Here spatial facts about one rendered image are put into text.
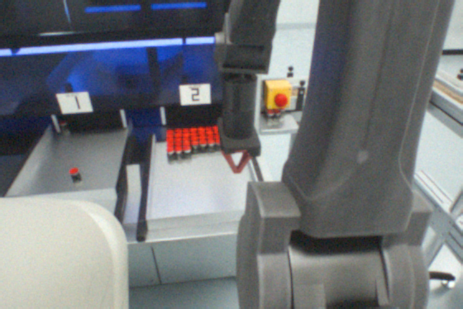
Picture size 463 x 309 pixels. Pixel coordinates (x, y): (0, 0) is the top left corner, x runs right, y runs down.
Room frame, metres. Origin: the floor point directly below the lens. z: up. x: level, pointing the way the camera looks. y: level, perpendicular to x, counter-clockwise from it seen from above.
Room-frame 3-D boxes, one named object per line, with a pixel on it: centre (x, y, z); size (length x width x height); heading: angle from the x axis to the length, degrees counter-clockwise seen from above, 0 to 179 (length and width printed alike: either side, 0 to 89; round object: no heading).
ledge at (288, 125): (0.95, -0.15, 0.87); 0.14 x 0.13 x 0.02; 8
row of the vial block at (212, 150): (0.73, 0.09, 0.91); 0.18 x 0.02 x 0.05; 98
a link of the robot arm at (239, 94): (0.50, -0.01, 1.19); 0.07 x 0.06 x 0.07; 6
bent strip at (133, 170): (0.55, 0.23, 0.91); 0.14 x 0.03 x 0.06; 7
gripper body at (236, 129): (0.49, -0.01, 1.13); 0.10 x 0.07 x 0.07; 8
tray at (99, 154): (0.71, 0.43, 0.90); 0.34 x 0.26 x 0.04; 8
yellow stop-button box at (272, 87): (0.90, -0.14, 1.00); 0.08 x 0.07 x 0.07; 8
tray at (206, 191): (0.65, 0.07, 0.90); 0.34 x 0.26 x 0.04; 8
